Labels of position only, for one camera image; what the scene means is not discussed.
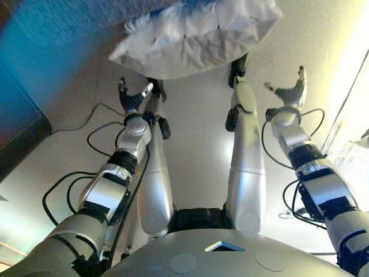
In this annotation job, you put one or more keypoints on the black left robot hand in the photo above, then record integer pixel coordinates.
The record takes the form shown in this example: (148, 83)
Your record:
(132, 101)

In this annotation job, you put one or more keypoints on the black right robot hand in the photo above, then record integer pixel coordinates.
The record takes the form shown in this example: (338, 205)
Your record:
(291, 95)

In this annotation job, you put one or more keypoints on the white square ruffled cushion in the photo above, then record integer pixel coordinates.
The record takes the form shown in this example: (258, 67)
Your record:
(201, 43)

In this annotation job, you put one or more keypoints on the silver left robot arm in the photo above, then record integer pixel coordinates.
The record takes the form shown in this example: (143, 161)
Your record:
(103, 193)

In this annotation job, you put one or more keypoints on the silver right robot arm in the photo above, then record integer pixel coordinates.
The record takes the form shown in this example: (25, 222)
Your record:
(331, 190)

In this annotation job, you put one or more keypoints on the silver left robot leg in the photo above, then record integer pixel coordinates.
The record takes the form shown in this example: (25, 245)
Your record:
(155, 184)

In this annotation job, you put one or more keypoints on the grey fabric tub armchair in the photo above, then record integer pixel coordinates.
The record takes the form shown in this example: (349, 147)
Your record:
(72, 13)

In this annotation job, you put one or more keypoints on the dark glossy mirrored panel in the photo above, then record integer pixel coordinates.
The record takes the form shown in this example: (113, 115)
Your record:
(20, 127)

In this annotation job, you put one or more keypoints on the grey robot torso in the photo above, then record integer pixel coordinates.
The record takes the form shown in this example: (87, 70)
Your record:
(225, 259)

